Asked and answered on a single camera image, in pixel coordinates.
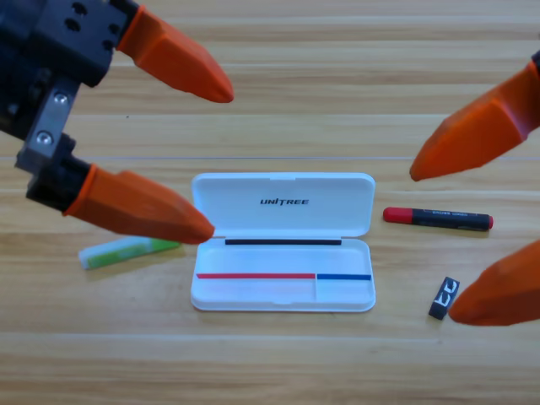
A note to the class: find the green and white eraser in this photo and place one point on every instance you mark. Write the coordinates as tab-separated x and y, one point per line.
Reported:
118	253

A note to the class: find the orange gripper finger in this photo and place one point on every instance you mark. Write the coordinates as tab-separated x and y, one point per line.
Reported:
135	206
472	135
502	295

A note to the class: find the red and black marker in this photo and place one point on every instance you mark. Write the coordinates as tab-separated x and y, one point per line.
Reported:
439	218

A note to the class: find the white plastic pencil case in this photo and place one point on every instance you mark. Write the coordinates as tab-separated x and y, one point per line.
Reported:
274	257

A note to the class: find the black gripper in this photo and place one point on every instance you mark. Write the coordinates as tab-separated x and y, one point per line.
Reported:
63	42

